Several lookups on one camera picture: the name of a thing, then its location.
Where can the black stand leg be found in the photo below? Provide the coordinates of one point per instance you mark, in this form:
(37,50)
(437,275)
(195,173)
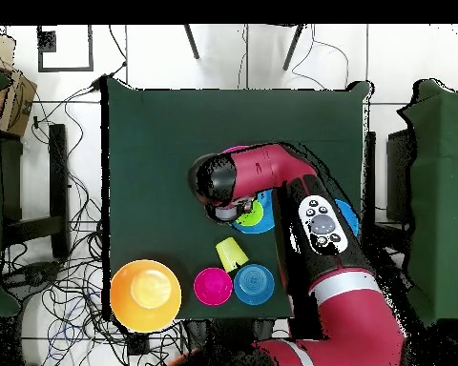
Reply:
(293,47)
(191,42)

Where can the cardboard box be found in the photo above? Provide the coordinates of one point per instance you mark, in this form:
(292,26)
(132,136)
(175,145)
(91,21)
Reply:
(17,103)

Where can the pink plastic bowl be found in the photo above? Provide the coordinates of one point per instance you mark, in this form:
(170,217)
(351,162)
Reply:
(234,148)

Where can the light green plastic cup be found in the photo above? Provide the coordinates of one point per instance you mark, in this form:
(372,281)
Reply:
(253,217)

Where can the red plastic bowl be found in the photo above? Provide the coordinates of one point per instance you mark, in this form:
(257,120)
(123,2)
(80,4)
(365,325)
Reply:
(213,286)

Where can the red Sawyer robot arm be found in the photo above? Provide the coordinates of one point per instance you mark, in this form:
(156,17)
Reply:
(274,167)

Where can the small blue plastic bowl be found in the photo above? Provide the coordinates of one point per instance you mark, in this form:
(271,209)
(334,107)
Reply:
(253,284)

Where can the grey stand base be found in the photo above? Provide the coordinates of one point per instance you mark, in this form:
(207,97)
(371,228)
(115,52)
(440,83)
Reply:
(30,278)

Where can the large blue plastic bowl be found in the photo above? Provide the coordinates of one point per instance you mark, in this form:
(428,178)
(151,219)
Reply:
(349,217)
(269,221)

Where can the orange plastic bowl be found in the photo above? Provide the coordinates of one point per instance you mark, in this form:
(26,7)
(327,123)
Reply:
(126,309)

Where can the black box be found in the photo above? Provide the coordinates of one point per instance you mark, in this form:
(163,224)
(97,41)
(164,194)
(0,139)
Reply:
(399,171)

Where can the black table frame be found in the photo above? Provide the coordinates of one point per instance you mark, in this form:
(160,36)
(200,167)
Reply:
(58,190)

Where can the yellow plastic cup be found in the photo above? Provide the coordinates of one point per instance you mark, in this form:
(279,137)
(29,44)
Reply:
(231,253)

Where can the dark green table cloth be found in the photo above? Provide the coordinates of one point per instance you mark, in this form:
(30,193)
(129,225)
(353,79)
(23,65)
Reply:
(156,133)

